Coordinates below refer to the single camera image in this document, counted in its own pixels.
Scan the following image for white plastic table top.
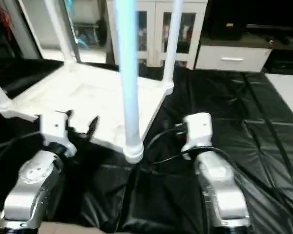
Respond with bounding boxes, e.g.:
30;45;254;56
0;60;174;163

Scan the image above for black mat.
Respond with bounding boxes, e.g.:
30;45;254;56
0;57;293;234

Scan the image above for light blue plastic stand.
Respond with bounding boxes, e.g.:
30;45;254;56
76;33;89;49

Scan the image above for white drawer unit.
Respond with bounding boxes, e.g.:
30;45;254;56
194;44;272;73

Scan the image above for white glass-door cabinet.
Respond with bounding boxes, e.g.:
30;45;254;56
106;0;209;71

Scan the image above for black box with orange label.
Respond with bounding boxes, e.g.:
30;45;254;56
208;0;247;41

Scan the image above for black TV stand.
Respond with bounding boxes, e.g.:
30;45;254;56
245;22;293;52

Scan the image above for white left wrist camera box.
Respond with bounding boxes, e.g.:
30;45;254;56
38;110;77;157

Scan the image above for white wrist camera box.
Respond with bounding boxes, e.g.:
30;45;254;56
181;112;213;161
38;110;77;157

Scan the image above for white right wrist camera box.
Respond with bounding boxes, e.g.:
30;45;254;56
181;112;213;161

